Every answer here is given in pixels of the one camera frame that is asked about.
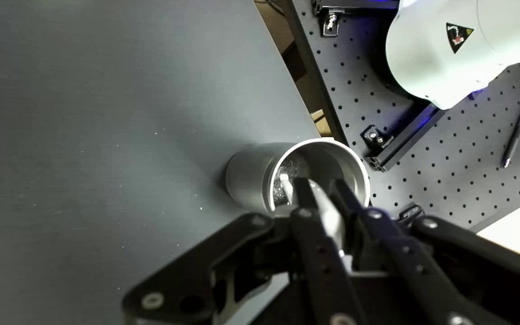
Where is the stainless steel bottle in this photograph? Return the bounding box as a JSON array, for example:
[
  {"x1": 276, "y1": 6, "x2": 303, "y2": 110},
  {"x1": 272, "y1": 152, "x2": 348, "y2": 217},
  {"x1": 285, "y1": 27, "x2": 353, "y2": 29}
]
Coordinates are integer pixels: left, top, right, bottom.
[{"x1": 223, "y1": 137, "x2": 370, "y2": 215}]

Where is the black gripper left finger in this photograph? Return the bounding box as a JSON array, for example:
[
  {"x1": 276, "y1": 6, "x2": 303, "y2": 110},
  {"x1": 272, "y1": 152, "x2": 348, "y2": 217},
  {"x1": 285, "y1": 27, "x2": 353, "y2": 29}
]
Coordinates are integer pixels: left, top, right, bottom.
[{"x1": 290, "y1": 179, "x2": 366, "y2": 325}]

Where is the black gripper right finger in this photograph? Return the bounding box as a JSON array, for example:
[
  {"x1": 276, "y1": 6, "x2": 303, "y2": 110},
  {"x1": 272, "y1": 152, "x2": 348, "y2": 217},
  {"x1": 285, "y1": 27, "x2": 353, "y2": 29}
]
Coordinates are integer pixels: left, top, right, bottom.
[{"x1": 330, "y1": 181, "x2": 489, "y2": 325}]

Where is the black perforated breadboard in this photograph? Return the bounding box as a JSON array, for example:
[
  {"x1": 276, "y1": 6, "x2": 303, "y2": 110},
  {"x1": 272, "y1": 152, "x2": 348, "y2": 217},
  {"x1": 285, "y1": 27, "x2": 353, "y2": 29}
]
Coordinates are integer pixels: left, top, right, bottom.
[{"x1": 287, "y1": 0, "x2": 520, "y2": 229}]

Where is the black clamp bracket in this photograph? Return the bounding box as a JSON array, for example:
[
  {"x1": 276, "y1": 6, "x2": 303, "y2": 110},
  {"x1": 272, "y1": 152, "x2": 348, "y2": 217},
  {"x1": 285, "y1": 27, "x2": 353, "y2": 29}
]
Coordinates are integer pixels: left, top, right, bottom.
[{"x1": 361, "y1": 125, "x2": 393, "y2": 170}]

